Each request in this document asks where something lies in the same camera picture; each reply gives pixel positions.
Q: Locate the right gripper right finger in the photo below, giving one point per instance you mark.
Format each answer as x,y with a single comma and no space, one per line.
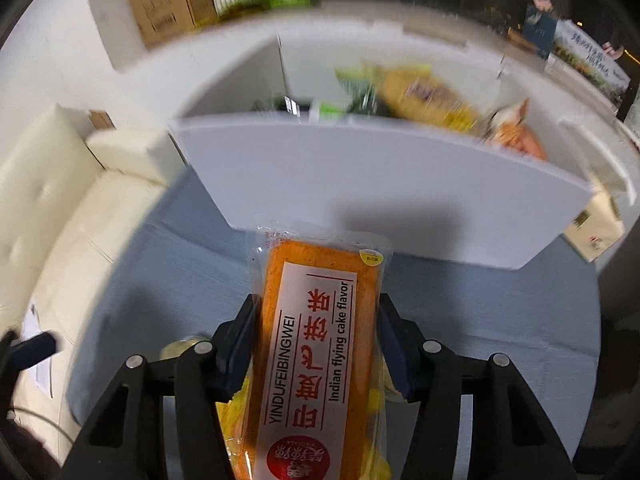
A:
427,373

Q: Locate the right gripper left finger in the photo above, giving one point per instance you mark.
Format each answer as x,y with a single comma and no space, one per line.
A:
207,374

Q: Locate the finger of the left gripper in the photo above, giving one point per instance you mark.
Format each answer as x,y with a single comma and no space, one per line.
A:
17,356

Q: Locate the yellow snack packet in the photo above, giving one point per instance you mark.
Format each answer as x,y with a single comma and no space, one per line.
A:
374,464

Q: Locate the orange flying cake packet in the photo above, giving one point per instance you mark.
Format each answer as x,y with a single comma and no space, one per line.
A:
314,347

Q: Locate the green snack box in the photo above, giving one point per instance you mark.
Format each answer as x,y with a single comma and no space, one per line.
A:
358,96

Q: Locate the clear jar yellow candy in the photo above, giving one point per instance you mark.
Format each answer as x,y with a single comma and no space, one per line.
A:
176,348

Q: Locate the round yellow cookie pack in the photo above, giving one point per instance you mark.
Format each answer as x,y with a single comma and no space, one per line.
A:
415,94

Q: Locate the cream leather sofa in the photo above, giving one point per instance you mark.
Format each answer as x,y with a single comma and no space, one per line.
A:
69,206

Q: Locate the beige tissue pack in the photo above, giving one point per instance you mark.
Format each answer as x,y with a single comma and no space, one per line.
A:
597,227

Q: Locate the white storage box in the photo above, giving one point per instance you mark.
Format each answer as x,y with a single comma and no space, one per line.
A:
432,192

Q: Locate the orange snack in box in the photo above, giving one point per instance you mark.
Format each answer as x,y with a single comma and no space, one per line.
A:
507,128

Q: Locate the printed tissue box on sill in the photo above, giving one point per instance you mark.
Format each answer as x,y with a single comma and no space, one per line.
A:
565,41

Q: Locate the green sachets on sill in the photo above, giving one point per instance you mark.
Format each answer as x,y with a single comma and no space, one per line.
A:
245,8

